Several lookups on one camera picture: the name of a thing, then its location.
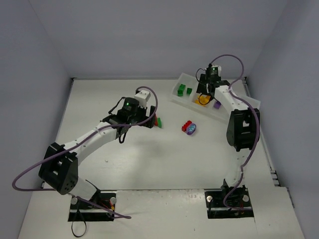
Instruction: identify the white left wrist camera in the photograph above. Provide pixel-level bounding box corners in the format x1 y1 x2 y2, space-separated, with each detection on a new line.
134 90 151 108

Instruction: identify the green lego brick in tray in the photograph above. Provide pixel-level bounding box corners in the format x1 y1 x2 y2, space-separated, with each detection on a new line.
177 84 186 97

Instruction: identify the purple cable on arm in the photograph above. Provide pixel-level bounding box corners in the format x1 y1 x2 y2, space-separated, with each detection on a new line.
11 86 159 220
208 54 261 210

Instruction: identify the black cable loop at front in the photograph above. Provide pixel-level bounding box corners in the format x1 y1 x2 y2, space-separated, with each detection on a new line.
71 209 87 237

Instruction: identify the purple paw print lego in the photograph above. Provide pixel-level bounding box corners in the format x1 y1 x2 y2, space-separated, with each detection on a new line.
186 123 196 135

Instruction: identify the green lego brick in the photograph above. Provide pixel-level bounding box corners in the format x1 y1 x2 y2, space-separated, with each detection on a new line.
177 84 186 97
157 118 162 128

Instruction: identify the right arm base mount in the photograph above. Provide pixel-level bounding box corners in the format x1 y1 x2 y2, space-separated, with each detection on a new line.
204 186 254 219

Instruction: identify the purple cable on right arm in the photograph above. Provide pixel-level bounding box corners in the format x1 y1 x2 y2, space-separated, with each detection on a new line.
208 54 261 210

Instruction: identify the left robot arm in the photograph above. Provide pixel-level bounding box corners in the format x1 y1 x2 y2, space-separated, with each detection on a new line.
38 93 156 202

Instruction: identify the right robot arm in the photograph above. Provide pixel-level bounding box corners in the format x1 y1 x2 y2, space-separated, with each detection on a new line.
196 64 260 188

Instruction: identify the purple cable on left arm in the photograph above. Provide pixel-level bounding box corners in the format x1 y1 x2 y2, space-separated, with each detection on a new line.
11 86 159 220

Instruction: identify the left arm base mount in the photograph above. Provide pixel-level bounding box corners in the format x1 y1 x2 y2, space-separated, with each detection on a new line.
68 191 116 222

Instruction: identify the clear plastic divided tray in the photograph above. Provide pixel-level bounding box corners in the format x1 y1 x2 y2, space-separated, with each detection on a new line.
170 73 260 124

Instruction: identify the purple square lego brick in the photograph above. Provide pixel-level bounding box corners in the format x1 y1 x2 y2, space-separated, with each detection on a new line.
213 101 221 109

